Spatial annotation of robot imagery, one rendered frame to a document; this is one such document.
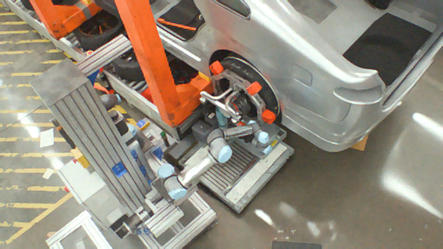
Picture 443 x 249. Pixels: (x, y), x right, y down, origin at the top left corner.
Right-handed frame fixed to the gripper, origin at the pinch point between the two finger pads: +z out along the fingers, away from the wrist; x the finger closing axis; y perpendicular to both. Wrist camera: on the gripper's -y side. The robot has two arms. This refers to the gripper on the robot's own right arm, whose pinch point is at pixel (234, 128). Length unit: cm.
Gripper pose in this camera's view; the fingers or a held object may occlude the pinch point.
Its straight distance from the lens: 334.2
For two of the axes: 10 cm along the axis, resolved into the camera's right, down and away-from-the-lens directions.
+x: -6.6, 6.5, -3.7
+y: -1.0, -5.7, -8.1
